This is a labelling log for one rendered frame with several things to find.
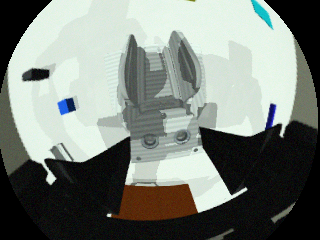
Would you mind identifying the blue flat bar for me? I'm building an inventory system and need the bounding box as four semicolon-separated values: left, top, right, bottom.
265;103;276;129

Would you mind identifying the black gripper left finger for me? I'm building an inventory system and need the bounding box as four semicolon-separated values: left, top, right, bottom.
44;136;131;216

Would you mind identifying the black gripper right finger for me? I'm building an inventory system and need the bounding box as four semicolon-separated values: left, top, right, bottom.
199;123;281;196

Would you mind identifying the small blue block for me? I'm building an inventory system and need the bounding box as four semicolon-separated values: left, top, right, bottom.
57;97;76;115

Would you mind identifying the teal flat rectangular plate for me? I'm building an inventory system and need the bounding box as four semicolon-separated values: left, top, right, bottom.
251;0;273;28

